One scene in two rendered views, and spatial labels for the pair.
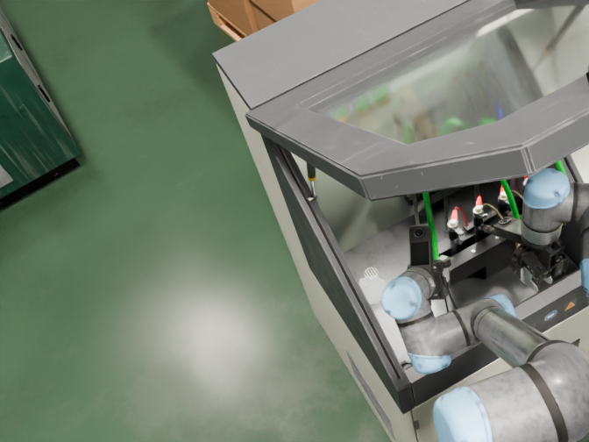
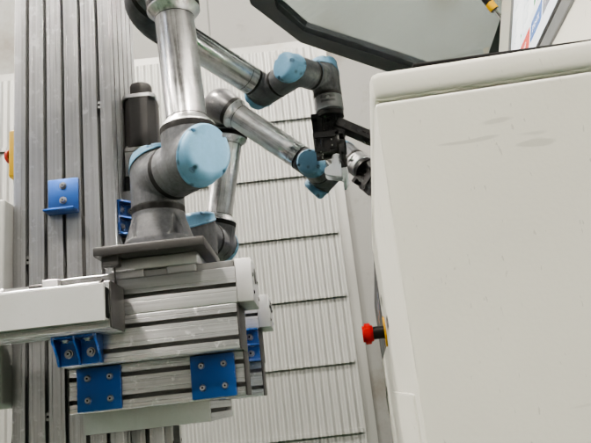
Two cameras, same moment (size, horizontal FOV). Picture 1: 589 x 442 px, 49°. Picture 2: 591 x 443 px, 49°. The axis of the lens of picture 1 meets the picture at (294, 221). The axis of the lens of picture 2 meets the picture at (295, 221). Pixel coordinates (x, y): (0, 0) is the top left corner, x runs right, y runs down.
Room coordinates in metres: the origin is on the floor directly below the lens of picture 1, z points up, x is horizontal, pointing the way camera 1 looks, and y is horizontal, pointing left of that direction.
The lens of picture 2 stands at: (0.98, -2.00, 0.71)
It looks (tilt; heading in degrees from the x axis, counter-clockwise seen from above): 15 degrees up; 106
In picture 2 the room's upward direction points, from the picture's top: 6 degrees counter-clockwise
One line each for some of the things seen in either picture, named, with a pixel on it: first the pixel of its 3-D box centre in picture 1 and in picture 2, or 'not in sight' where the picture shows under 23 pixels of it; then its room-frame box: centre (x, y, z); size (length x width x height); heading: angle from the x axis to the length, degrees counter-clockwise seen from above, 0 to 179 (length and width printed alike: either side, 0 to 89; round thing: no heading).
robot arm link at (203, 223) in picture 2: not in sight; (197, 234); (0.20, -0.29, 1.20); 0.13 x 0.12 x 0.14; 91
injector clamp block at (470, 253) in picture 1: (489, 245); not in sight; (1.00, -0.51, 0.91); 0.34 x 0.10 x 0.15; 100
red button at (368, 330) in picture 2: not in sight; (374, 332); (0.78, -0.89, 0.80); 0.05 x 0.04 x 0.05; 100
